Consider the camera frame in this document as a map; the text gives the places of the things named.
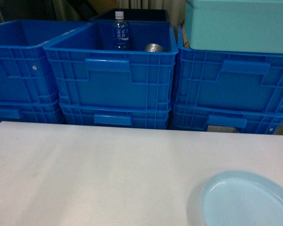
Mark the blue crate bottom right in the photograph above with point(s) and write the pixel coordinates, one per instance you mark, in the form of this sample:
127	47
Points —
194	118

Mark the clear water bottle blue label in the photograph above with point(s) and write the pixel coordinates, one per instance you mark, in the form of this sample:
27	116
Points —
120	32

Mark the silver metal can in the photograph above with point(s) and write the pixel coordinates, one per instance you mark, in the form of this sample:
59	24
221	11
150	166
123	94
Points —
153	47

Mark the blue crate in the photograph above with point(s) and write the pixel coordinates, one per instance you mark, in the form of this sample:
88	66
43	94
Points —
32	112
25	73
251	82
116	117
89	71
194	118

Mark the blue crate bottom middle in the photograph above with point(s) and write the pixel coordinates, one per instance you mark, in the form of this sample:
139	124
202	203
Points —
116	117

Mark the blue crate top right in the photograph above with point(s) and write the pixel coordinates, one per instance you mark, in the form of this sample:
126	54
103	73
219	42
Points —
251	82

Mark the blue crate bottom left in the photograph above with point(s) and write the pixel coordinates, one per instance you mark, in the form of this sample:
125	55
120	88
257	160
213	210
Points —
32	112

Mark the teal plastic box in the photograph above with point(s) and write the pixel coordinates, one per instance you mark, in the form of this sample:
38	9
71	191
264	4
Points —
235	25

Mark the blue crate top middle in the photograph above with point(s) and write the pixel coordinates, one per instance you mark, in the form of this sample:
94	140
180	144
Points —
89	71

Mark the blue crate top left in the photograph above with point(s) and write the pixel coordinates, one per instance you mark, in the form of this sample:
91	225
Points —
25	73

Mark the light blue oval tray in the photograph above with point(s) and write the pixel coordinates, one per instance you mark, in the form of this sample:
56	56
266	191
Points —
239	198

